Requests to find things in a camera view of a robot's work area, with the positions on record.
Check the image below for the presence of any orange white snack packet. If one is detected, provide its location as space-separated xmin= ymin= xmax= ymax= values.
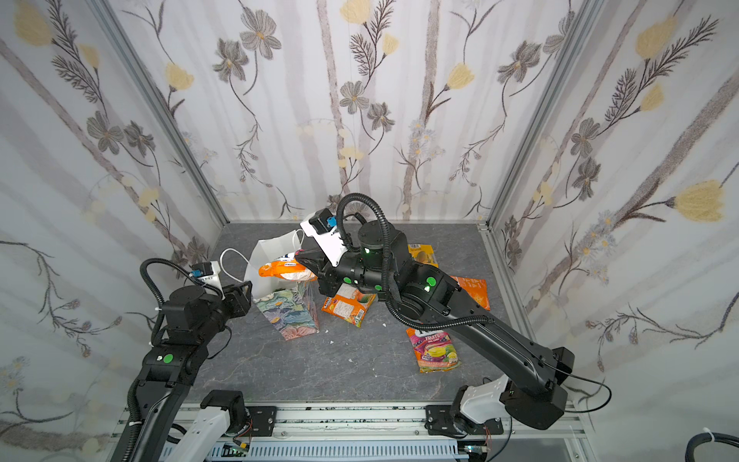
xmin=321 ymin=284 xmax=377 ymax=328

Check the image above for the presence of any floral white paper bag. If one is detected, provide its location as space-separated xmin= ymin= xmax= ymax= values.
xmin=219 ymin=230 xmax=319 ymax=341

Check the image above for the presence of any red orange Fox's candy packet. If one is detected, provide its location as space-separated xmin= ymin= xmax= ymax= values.
xmin=258 ymin=251 xmax=318 ymax=282

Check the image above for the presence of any pink Fox's candy packet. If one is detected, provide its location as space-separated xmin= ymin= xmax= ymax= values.
xmin=406 ymin=328 xmax=460 ymax=373

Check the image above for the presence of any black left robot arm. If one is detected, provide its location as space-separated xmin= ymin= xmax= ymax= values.
xmin=112 ymin=258 xmax=253 ymax=461

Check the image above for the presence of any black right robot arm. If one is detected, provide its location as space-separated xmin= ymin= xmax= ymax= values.
xmin=296 ymin=192 xmax=575 ymax=439

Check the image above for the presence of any yellow mango gummy packet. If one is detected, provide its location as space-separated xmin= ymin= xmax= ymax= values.
xmin=408 ymin=244 xmax=439 ymax=268

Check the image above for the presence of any orange chips packet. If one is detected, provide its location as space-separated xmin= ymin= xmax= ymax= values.
xmin=453 ymin=276 xmax=491 ymax=311

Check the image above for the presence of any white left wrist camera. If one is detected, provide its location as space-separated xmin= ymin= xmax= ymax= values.
xmin=191 ymin=261 xmax=222 ymax=290

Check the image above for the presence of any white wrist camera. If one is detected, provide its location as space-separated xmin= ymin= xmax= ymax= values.
xmin=191 ymin=261 xmax=222 ymax=290
xmin=300 ymin=208 xmax=348 ymax=268

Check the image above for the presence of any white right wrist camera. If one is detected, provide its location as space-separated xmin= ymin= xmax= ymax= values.
xmin=300 ymin=208 xmax=348 ymax=268

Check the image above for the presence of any white cable duct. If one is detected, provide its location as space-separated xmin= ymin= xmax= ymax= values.
xmin=241 ymin=440 xmax=470 ymax=461

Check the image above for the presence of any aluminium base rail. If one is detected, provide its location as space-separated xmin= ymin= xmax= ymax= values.
xmin=109 ymin=397 xmax=597 ymax=461

